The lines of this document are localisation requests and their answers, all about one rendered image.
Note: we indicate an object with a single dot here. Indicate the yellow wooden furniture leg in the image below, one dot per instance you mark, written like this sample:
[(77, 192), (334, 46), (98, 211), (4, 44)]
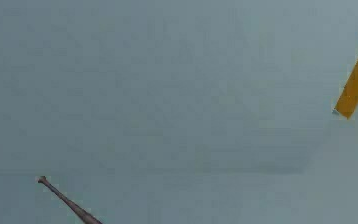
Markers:
[(355, 83)]

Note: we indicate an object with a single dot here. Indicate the brown baseball bat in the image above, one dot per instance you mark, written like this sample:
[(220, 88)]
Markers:
[(74, 206)]

